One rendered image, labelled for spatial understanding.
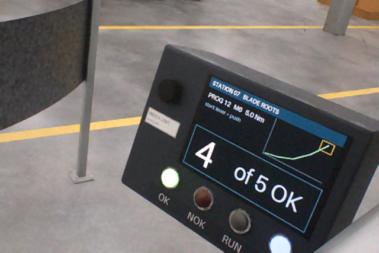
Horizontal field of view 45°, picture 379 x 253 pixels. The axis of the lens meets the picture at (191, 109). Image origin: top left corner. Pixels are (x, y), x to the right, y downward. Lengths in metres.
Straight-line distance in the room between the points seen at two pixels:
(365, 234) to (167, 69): 0.38
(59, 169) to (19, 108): 0.81
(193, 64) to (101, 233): 1.68
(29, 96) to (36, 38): 0.22
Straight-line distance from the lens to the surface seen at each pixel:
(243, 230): 0.50
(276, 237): 0.49
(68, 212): 2.26
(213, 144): 0.51
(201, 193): 0.52
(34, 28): 1.73
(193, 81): 0.53
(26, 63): 1.75
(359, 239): 0.21
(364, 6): 8.84
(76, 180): 2.43
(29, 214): 2.25
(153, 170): 0.56
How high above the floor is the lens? 1.42
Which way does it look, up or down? 25 degrees down
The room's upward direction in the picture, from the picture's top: 11 degrees clockwise
